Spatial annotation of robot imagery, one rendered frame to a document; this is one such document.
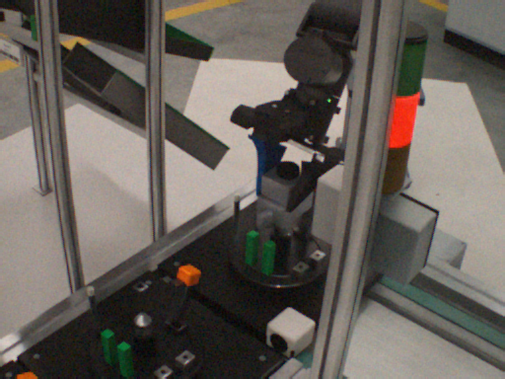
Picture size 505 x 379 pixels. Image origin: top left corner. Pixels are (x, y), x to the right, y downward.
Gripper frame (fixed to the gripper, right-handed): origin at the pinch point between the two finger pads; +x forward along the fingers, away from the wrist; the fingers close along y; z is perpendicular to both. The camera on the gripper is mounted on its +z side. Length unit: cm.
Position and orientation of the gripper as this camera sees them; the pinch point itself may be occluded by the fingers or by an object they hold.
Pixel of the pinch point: (283, 179)
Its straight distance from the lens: 91.6
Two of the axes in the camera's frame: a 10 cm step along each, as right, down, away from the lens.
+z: -5.4, -0.5, -8.4
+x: -3.7, 9.1, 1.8
